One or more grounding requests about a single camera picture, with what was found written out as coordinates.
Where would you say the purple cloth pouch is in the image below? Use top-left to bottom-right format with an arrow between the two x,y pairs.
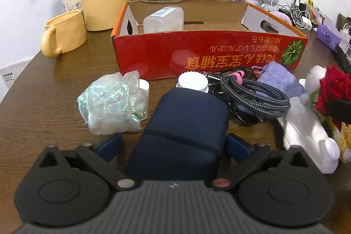
252,63 -> 305,114

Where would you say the black flat object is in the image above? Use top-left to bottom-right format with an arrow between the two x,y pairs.
336,45 -> 351,73

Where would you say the tangle of charging cables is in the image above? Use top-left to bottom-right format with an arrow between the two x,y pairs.
277,2 -> 313,30

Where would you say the dark brown box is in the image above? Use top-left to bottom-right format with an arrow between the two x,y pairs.
337,13 -> 351,32

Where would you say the colourful snack packet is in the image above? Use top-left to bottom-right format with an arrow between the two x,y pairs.
307,0 -> 325,25

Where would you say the translucent white plastic container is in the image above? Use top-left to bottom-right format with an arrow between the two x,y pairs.
143,6 -> 185,35

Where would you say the white paper bag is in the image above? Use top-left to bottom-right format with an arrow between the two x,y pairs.
338,23 -> 351,54

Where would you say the pink hair tie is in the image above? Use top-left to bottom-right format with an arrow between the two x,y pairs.
227,71 -> 246,85

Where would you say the small white bottle cap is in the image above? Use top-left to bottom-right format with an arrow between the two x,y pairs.
138,79 -> 151,96

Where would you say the purple packet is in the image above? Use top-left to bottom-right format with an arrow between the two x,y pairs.
315,23 -> 343,51

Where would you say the yellow ceramic mug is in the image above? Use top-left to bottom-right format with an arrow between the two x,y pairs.
41,10 -> 88,58

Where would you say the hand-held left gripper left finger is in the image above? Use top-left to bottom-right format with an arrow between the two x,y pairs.
38,133 -> 138,191

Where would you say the black power adapter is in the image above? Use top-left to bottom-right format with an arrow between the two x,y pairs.
293,0 -> 308,14

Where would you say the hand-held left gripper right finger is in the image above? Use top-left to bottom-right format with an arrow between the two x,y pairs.
210,133 -> 310,192

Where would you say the white and yellow plush toy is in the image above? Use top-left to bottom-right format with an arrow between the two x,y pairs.
300,65 -> 351,163

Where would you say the iridescent plastic wrap bundle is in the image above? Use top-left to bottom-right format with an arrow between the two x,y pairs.
77,72 -> 150,136

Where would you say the red cardboard box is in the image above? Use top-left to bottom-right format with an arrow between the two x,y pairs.
110,0 -> 309,81

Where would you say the navy blue zip case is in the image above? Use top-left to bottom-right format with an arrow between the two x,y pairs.
125,87 -> 230,182

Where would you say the white ridged jar lid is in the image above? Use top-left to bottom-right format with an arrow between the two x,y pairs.
177,72 -> 209,93

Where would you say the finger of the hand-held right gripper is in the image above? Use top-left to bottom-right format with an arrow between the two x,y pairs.
318,98 -> 351,126

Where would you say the thin black USB cable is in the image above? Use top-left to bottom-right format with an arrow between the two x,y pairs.
204,68 -> 265,125

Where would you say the white soft pack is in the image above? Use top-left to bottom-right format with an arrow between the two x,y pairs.
277,97 -> 340,175

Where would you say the white printed box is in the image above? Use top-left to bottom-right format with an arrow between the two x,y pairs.
0,60 -> 28,101

